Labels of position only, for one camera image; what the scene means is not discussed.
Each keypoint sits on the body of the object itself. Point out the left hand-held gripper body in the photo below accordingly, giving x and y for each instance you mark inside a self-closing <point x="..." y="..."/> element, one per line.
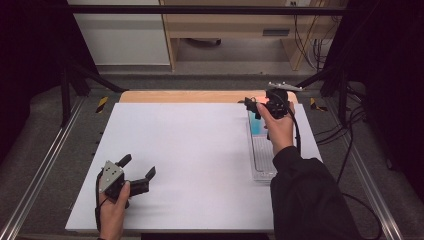
<point x="111" y="176"/>

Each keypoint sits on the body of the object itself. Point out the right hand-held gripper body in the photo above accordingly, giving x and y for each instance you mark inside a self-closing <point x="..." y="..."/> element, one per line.
<point x="278" y="100"/>

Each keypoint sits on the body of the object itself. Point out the pink and blue packet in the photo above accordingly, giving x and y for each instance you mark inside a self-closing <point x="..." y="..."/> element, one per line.
<point x="258" y="125"/>

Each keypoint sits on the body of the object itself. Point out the clear plastic tray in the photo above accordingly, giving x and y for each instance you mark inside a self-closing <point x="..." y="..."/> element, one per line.
<point x="261" y="156"/>

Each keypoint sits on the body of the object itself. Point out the person's right hand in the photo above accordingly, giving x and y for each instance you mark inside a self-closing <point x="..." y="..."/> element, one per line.
<point x="280" y="130"/>

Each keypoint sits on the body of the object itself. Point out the person's left hand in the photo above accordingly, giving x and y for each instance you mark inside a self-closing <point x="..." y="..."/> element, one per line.
<point x="113" y="213"/>

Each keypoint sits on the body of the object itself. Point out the yellow black floor tape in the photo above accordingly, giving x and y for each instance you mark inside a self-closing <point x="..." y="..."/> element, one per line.
<point x="315" y="105"/>
<point x="102" y="104"/>

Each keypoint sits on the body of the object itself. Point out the white table sheet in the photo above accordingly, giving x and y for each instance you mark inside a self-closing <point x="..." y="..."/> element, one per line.
<point x="186" y="160"/>

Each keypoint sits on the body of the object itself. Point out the black metal stand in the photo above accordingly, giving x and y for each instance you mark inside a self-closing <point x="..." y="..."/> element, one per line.
<point x="76" y="86"/>
<point x="333" y="86"/>

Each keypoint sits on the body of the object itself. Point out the wooden table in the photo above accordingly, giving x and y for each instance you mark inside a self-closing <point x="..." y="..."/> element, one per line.
<point x="186" y="96"/>

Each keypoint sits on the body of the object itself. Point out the black object under desk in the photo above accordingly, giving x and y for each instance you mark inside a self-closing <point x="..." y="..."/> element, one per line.
<point x="203" y="42"/>

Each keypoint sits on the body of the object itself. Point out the wooden desk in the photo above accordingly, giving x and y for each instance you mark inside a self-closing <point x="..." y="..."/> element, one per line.
<point x="233" y="26"/>

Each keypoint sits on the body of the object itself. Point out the black curtain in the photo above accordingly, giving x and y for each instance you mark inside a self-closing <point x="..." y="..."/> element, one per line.
<point x="390" y="83"/>
<point x="30" y="66"/>

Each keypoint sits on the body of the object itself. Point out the aluminium floor rail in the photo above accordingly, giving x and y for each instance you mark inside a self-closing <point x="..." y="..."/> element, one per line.
<point x="36" y="173"/>
<point x="373" y="193"/>

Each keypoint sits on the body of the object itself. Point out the white wall socket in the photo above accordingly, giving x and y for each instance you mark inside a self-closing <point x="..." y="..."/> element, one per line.
<point x="298" y="2"/>

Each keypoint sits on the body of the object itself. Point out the black horizontal frame bar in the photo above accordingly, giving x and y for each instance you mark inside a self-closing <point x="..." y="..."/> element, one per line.
<point x="200" y="10"/>

